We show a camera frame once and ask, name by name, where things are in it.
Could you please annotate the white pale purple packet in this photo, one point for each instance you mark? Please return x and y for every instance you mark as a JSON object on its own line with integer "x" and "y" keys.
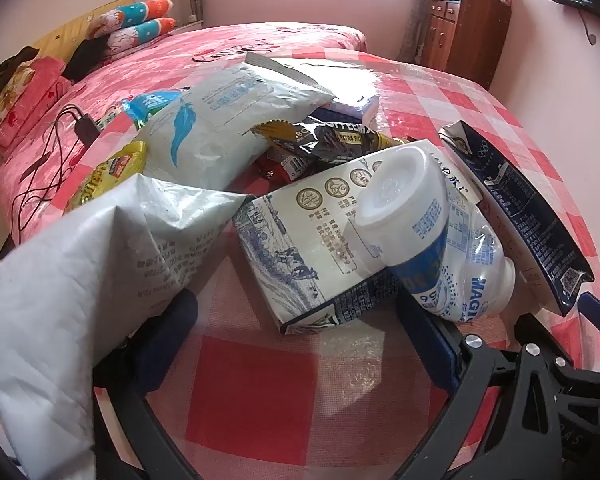
{"x": 350, "y": 105}

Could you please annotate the dark navy snack packet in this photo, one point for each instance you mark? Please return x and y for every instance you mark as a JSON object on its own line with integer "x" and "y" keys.
{"x": 520, "y": 200}

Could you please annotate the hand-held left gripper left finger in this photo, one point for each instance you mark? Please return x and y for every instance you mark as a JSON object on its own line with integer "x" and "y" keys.
{"x": 162, "y": 340}

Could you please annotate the black yellow coffee sachet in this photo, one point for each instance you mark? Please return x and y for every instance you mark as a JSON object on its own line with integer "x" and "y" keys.
{"x": 330, "y": 140}

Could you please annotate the red milk tea sachet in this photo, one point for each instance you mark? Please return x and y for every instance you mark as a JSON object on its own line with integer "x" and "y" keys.
{"x": 275, "y": 167}

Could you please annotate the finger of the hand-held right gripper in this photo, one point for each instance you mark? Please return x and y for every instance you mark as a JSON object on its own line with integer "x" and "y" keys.
{"x": 597, "y": 312}

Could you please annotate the black clothing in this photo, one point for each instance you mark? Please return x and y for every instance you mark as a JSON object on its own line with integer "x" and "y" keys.
{"x": 87, "y": 57}

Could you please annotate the white blue orange bolster pillow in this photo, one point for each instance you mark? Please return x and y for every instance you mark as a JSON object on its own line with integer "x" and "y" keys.
{"x": 140, "y": 10}
{"x": 145, "y": 32}

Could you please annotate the bed with pink bedspread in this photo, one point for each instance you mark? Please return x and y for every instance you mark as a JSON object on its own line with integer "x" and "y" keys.
{"x": 155, "y": 60}

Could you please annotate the yellow snack packet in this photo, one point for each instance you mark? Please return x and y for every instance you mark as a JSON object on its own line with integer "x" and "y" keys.
{"x": 112, "y": 170}

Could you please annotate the blue white plastic packet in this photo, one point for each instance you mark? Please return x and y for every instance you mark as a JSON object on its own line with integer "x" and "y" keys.
{"x": 150, "y": 102}

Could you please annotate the pink pillow with clothes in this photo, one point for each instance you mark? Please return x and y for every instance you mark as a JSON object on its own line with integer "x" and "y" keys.
{"x": 45, "y": 95}

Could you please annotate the white bottle blue label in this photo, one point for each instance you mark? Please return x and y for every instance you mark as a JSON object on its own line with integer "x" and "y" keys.
{"x": 405, "y": 195}

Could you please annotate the pale power strip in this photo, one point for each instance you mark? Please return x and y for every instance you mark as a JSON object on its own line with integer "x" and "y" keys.
{"x": 107, "y": 119}

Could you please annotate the large white plastic bag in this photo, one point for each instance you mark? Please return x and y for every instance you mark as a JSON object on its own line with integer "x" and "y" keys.
{"x": 55, "y": 285}

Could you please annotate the white blue milk carton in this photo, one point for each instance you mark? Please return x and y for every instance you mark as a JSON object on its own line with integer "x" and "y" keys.
{"x": 300, "y": 240}

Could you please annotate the black power adapter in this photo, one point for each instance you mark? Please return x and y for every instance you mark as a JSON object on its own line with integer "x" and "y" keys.
{"x": 86, "y": 127}

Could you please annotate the brown wooden cabinet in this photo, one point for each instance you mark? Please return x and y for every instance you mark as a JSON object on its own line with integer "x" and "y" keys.
{"x": 475, "y": 35}

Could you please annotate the yellow headboard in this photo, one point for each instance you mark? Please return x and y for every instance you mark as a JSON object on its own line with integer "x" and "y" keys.
{"x": 65, "y": 30}

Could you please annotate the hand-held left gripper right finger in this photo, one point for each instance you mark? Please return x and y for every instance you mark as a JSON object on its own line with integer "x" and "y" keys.
{"x": 432, "y": 342}

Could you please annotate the white floral pillow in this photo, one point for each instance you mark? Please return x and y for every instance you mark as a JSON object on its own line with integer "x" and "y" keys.
{"x": 12, "y": 90}

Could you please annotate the white feather print bag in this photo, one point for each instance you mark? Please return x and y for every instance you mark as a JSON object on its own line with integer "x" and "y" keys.
{"x": 215, "y": 130}

